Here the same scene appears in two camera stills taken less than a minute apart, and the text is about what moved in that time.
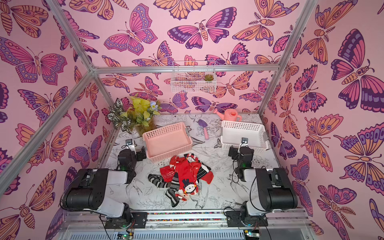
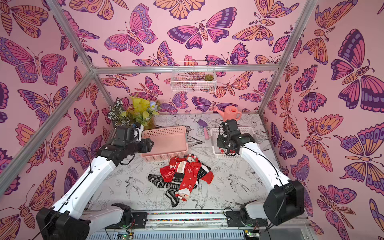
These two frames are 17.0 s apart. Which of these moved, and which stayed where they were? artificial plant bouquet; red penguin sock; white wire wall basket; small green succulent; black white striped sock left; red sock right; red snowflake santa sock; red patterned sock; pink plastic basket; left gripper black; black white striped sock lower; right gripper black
Moved: left gripper black; red snowflake santa sock; right gripper black; red penguin sock
Stayed: white wire wall basket; small green succulent; black white striped sock left; pink plastic basket; red sock right; artificial plant bouquet; black white striped sock lower; red patterned sock
